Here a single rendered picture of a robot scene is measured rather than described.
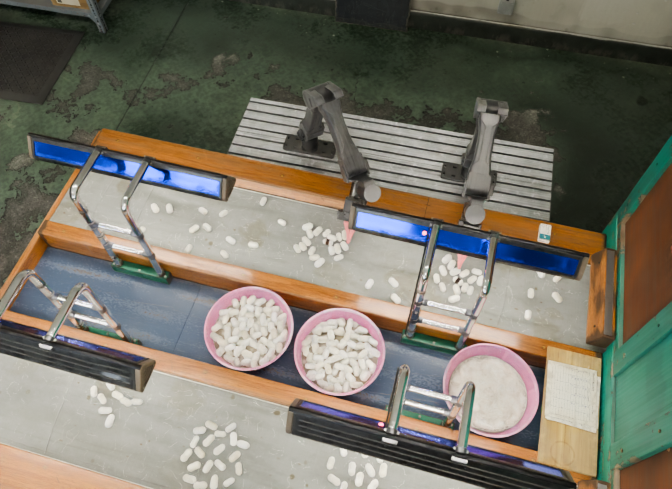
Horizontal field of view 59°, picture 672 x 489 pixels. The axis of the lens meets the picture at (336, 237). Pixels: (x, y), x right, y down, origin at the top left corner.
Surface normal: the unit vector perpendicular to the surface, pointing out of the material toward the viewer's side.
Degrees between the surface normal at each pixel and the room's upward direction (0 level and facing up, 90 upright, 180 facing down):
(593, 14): 90
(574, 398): 0
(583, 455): 0
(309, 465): 0
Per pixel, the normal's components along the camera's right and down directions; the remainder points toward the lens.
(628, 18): -0.22, 0.83
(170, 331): -0.01, -0.51
